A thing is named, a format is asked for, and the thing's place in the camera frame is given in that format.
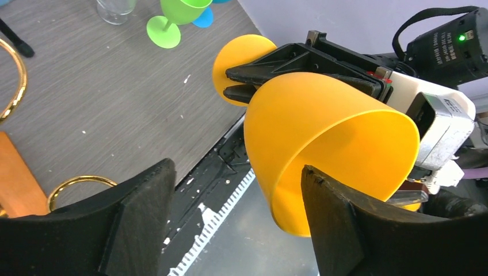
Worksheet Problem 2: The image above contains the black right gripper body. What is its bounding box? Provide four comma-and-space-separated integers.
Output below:
306, 30, 393, 103

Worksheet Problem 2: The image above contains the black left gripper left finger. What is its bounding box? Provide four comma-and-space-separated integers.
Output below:
1, 158, 176, 275

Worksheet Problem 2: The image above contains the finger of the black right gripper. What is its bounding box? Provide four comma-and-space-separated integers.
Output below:
224, 43, 378, 92
223, 84, 257, 104

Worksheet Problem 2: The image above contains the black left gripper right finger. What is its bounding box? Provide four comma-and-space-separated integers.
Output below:
301, 165, 487, 275

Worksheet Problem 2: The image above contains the orange wine glass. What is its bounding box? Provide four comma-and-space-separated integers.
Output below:
212, 33, 421, 238

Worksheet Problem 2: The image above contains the blue wine glass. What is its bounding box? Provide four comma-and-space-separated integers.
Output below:
192, 0, 230, 28

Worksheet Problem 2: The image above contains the green wine glass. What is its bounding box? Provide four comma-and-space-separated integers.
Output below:
146, 0, 212, 49

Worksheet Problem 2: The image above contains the clear wine glass front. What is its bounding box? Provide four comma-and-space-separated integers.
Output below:
97, 0, 138, 25

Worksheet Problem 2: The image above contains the gold wire wine glass rack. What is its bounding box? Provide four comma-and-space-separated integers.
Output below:
0, 38, 118, 219

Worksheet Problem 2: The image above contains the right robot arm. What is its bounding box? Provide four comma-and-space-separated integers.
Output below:
213, 6, 487, 105

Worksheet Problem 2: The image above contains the black music stand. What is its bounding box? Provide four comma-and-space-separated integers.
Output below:
0, 19, 35, 58

